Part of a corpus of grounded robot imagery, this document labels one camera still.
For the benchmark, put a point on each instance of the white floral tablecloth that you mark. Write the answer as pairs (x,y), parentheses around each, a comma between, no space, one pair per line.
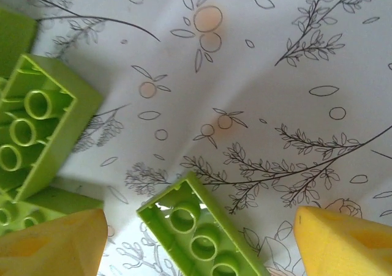
(245,74)

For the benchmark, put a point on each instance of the lime green lego brick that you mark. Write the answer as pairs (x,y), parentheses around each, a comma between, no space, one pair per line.
(61,201)
(61,153)
(15,34)
(183,236)

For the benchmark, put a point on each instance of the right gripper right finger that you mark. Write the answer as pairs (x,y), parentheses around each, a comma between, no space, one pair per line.
(346,251)

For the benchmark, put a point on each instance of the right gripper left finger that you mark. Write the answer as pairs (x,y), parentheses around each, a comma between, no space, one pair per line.
(46,248)

